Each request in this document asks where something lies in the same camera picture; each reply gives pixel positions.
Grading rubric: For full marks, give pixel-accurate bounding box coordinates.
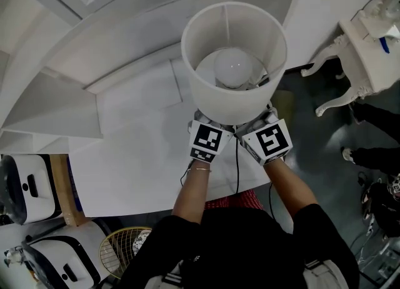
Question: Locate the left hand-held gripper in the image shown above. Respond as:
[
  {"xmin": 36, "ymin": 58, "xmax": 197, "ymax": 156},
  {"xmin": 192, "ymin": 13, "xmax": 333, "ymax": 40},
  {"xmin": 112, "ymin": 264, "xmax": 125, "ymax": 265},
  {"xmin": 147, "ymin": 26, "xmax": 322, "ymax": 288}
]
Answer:
[{"xmin": 187, "ymin": 111, "xmax": 235, "ymax": 163}]

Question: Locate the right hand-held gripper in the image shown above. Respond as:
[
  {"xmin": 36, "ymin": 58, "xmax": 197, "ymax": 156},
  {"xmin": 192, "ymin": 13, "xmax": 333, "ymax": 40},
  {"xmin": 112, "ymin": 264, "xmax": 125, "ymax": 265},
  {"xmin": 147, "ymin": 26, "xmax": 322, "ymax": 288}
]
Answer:
[{"xmin": 234, "ymin": 108, "xmax": 294, "ymax": 166}]

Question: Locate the white table lamp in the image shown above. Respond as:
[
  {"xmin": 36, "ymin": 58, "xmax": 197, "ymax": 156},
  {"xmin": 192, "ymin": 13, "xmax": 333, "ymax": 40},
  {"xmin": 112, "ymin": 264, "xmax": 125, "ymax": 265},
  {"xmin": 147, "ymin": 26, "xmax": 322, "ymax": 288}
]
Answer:
[{"xmin": 180, "ymin": 1, "xmax": 288, "ymax": 126}]

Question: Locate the person's left forearm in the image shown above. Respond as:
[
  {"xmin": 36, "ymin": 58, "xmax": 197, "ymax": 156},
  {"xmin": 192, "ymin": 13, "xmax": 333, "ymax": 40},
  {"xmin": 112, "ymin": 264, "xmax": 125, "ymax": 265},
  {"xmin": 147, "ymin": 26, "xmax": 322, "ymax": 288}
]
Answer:
[{"xmin": 171, "ymin": 159, "xmax": 213, "ymax": 225}]

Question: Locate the person's right forearm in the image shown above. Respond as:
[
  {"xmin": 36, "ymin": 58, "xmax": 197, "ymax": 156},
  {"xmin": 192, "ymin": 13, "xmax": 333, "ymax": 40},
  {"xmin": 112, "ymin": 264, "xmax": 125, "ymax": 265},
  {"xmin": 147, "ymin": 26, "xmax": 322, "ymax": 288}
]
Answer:
[{"xmin": 262, "ymin": 158, "xmax": 318, "ymax": 220}]

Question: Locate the white table top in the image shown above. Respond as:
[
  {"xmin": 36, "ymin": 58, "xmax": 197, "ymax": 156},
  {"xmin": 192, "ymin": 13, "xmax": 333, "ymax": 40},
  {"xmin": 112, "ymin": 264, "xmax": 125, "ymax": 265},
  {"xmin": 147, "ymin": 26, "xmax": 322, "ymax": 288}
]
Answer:
[{"xmin": 67, "ymin": 89, "xmax": 273, "ymax": 219}]

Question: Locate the red checkered cloth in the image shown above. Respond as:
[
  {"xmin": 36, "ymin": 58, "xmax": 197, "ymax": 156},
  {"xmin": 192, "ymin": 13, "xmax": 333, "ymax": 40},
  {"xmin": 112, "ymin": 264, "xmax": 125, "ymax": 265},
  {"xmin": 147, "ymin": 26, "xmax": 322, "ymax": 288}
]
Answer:
[{"xmin": 204, "ymin": 188, "xmax": 265, "ymax": 211}]

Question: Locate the person's black shirt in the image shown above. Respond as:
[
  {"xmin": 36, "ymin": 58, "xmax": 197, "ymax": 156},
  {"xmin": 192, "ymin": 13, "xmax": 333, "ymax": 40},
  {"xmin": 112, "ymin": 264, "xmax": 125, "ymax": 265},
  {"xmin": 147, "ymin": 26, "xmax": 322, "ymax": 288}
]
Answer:
[{"xmin": 120, "ymin": 203, "xmax": 360, "ymax": 289}]

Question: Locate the black white floral cushion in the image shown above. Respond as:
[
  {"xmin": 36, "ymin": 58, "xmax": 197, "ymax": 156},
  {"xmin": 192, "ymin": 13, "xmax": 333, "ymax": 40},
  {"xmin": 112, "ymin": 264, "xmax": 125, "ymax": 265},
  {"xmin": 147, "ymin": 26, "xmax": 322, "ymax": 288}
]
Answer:
[{"xmin": 132, "ymin": 230, "xmax": 152, "ymax": 256}]

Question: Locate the white ornate dressing table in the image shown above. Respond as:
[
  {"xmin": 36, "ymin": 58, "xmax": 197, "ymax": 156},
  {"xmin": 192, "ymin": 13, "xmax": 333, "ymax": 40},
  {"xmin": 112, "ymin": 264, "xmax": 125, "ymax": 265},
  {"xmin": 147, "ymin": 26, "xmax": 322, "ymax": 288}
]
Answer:
[{"xmin": 300, "ymin": 0, "xmax": 400, "ymax": 118}]

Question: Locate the small blue item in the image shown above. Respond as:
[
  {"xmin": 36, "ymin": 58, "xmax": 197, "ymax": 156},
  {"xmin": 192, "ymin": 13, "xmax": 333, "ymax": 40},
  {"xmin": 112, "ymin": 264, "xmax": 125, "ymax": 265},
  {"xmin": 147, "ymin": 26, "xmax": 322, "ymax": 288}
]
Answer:
[{"xmin": 378, "ymin": 36, "xmax": 391, "ymax": 54}]

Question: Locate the brown cardboard box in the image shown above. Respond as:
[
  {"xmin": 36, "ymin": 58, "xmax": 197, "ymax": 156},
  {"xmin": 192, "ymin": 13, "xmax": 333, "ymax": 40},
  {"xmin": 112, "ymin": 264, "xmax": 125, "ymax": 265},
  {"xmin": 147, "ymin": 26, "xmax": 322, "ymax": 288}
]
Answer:
[{"xmin": 49, "ymin": 154, "xmax": 90, "ymax": 227}]

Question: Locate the white and black appliance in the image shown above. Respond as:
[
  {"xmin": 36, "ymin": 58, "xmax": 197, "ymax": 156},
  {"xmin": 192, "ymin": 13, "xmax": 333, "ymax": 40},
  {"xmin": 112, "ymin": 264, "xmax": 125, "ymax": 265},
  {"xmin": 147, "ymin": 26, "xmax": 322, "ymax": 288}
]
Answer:
[
  {"xmin": 21, "ymin": 221, "xmax": 109, "ymax": 289},
  {"xmin": 0, "ymin": 153, "xmax": 63, "ymax": 226}
]

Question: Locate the black lamp power cable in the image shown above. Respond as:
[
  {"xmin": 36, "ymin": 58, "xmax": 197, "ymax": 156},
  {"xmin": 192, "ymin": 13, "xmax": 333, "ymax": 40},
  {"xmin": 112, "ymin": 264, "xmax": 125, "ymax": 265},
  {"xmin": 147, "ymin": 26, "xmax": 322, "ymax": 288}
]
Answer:
[{"xmin": 234, "ymin": 139, "xmax": 242, "ymax": 195}]

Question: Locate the gold wire basket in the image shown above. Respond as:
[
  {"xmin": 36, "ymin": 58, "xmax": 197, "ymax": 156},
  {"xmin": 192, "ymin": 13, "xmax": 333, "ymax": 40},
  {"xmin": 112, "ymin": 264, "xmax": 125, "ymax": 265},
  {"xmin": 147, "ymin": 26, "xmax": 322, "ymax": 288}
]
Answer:
[{"xmin": 98, "ymin": 226, "xmax": 153, "ymax": 280}]

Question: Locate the grey metal equipment frame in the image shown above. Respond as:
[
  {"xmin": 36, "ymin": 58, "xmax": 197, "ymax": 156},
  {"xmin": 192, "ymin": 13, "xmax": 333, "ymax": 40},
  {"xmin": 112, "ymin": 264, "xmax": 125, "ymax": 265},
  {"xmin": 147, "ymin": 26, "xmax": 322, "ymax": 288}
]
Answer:
[{"xmin": 352, "ymin": 234, "xmax": 400, "ymax": 289}]

